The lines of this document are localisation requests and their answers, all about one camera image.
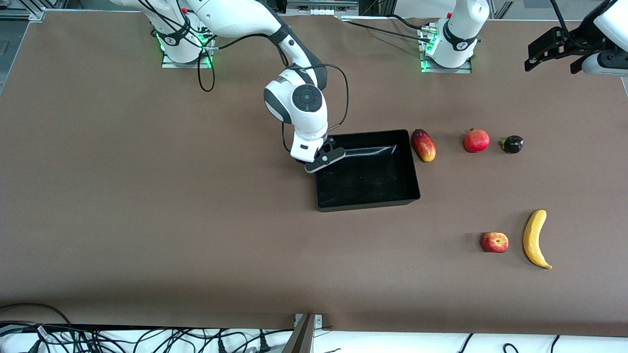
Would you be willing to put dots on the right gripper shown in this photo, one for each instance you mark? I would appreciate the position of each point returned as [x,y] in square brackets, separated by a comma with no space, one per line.
[326,148]

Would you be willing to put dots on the grey power strip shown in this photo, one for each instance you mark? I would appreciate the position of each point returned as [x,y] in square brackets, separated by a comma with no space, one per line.
[321,7]

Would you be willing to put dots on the aluminium frame post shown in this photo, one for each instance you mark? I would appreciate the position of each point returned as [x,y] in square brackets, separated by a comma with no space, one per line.
[378,7]

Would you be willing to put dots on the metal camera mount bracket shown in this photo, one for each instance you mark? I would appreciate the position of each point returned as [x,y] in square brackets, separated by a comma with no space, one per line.
[301,338]

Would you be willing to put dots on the dark purple eggplant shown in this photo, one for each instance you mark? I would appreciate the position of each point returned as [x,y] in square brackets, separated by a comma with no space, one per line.
[512,144]

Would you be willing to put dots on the brown table mat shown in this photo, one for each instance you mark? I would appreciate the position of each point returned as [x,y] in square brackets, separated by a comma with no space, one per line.
[196,196]

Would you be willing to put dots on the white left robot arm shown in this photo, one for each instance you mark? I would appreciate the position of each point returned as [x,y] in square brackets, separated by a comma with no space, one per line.
[458,29]

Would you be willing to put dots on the red pomegranate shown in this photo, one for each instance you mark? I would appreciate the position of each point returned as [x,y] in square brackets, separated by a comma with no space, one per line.
[477,141]

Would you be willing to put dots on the red apple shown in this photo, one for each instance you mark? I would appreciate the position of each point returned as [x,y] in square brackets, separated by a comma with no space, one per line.
[494,242]

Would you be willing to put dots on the yellow banana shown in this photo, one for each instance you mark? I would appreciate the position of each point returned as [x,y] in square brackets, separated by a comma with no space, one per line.
[530,240]

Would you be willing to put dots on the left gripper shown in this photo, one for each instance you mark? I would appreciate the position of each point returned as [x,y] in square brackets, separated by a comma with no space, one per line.
[575,43]

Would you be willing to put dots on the red yellow mango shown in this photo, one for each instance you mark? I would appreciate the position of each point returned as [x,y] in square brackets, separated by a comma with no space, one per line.
[424,147]

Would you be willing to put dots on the aluminium frame profile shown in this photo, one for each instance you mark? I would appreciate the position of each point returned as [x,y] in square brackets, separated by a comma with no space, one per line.
[19,13]

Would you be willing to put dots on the black plastic box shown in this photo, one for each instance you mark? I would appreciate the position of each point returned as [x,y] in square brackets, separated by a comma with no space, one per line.
[373,186]

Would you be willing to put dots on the black power plug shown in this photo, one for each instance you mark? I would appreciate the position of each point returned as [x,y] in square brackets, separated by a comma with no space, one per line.
[264,344]
[220,345]

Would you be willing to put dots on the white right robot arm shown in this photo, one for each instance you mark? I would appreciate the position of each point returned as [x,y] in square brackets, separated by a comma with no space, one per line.
[235,19]

